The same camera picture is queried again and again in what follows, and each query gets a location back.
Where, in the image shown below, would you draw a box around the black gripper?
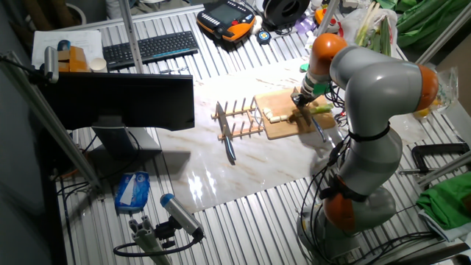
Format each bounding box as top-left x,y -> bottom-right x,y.
291,90 -> 314,113

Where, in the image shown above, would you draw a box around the steel cleaver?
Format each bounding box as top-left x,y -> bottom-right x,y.
290,86 -> 327,144

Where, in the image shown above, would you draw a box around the single white green scallion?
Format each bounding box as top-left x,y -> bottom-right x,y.
308,102 -> 335,115

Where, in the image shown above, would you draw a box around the wooden cutting board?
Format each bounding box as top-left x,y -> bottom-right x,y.
253,88 -> 338,141

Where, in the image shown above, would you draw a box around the white plastic sheet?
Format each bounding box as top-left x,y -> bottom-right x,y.
304,33 -> 318,52

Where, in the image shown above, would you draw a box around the wooden peg rack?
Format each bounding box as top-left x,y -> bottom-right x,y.
210,97 -> 265,142

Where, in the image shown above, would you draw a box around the pointed steel kitchen knife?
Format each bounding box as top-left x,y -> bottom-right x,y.
215,102 -> 238,162

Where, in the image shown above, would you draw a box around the round blue black tape measure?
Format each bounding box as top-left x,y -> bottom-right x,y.
256,30 -> 272,46

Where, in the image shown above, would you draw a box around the purple plastic bag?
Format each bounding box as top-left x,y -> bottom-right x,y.
294,14 -> 314,35

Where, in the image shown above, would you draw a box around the small white rounded object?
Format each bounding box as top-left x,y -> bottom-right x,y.
252,15 -> 264,36

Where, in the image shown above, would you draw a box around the white plastic bag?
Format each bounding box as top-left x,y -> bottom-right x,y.
336,7 -> 398,58

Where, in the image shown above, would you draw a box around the black round spool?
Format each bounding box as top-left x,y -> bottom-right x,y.
261,0 -> 312,27

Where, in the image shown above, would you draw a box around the marble pattern table mat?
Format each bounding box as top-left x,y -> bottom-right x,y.
156,69 -> 430,214

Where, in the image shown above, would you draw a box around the orange black teach pendant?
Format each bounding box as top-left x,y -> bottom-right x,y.
196,0 -> 257,43

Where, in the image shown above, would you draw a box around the black metal clamp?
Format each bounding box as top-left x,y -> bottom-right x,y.
398,142 -> 471,176

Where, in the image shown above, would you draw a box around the clear bag of yellow fruit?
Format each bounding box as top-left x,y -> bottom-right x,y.
414,68 -> 460,121

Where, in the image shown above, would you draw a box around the green fabric bag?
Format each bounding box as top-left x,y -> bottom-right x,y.
375,0 -> 471,49

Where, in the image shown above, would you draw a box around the black keyboard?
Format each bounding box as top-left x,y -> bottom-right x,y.
102,30 -> 199,71

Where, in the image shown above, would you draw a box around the green folded cloth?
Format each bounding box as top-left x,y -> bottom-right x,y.
416,172 -> 471,231

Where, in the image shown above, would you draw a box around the black computer monitor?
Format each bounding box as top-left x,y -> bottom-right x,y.
38,71 -> 196,158

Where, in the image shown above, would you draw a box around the blue tissue pack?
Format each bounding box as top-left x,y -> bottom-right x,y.
113,171 -> 151,215

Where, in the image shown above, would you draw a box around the white paper cup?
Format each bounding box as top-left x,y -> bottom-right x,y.
89,57 -> 108,74

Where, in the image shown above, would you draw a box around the white paper sheets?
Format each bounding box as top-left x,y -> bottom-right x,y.
31,29 -> 105,69

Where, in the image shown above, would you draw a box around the orange cardboard box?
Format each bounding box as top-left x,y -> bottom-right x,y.
57,46 -> 91,74

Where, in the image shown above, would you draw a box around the green wrist mount plate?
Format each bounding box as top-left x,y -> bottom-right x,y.
299,62 -> 330,96

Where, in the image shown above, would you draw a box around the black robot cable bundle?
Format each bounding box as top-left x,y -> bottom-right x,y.
297,80 -> 439,265

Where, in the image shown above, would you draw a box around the thin aluminium frame post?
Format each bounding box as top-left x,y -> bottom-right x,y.
316,0 -> 341,36

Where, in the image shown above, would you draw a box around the slanted aluminium frame bar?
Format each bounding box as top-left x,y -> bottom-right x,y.
0,51 -> 102,191
415,1 -> 471,80
417,150 -> 471,187

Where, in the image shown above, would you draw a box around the silver camera with blue end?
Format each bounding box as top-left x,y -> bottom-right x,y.
160,193 -> 205,239

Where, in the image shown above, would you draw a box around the upright aluminium frame post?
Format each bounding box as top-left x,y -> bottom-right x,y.
117,0 -> 145,74

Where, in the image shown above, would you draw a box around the black camera cable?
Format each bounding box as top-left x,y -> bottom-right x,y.
113,235 -> 202,258

